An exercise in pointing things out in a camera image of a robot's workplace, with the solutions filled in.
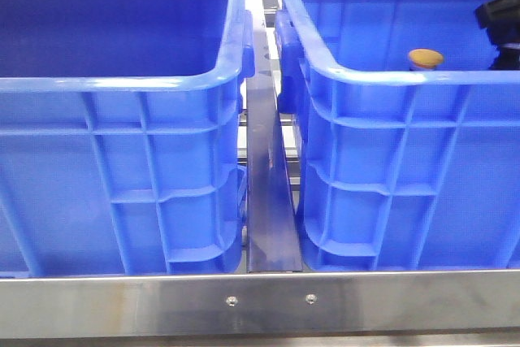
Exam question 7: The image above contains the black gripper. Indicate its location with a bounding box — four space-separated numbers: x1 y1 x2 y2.
474 0 519 71

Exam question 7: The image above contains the yellow mushroom push button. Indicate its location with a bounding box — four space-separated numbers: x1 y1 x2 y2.
408 48 444 72

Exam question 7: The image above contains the blue plastic crate right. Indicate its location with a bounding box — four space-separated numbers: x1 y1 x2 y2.
275 0 519 271

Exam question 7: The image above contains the blue plastic crate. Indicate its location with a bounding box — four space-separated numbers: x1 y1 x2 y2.
275 0 519 271
1 0 254 279

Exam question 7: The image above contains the blue plastic crate left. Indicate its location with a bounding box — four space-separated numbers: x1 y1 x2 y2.
1 0 254 279

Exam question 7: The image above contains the stainless steel front rail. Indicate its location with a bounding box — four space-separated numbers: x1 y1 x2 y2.
1 270 519 339

